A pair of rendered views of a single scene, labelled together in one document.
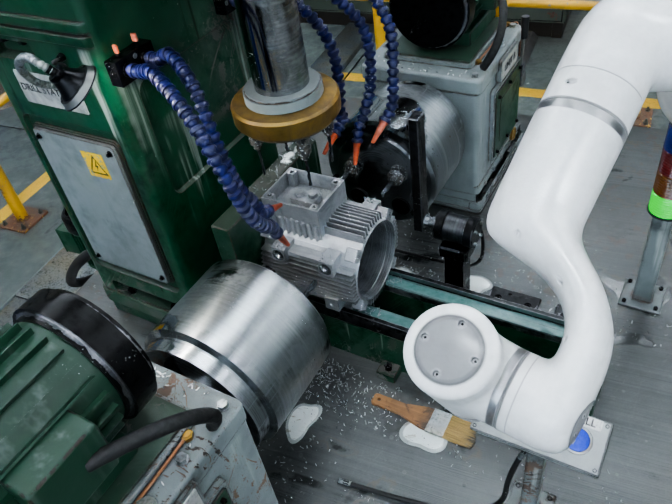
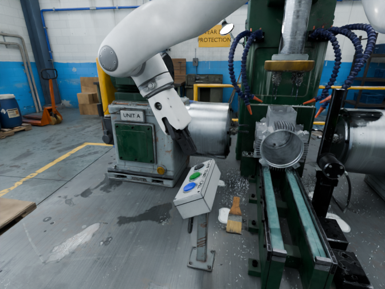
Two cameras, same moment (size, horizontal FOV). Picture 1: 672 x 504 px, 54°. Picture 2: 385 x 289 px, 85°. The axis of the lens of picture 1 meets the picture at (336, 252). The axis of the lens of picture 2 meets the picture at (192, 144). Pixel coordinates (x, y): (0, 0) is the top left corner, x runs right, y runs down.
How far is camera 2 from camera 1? 88 cm
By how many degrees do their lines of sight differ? 60
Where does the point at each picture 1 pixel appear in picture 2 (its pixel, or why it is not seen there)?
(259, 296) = (216, 107)
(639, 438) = not seen: outside the picture
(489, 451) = (228, 239)
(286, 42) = (289, 28)
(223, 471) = (156, 124)
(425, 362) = not seen: hidden behind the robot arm
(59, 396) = not seen: hidden behind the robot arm
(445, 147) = (377, 140)
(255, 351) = (196, 114)
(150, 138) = (250, 67)
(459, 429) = (234, 225)
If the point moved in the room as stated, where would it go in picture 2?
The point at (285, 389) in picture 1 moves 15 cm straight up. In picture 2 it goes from (193, 133) to (193, 96)
